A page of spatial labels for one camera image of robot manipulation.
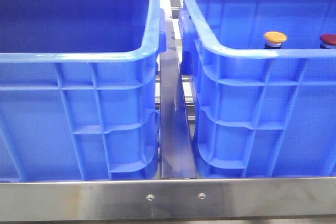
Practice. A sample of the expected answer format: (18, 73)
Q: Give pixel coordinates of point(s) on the right blue plastic bin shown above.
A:
(261, 112)

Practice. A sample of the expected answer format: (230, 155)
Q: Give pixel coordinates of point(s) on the steel divider bar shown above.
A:
(177, 158)

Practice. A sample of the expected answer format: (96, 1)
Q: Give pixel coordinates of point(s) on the steel front rail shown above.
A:
(168, 199)

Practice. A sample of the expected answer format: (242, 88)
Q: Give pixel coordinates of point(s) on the red mushroom push button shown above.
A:
(328, 41)

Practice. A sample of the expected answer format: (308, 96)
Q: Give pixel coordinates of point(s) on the blue plastic bin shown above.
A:
(78, 89)
(261, 112)

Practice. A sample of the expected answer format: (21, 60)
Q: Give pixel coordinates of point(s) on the left blue plastic bin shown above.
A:
(78, 89)

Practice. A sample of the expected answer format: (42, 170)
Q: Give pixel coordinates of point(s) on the yellow mushroom push button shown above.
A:
(274, 40)

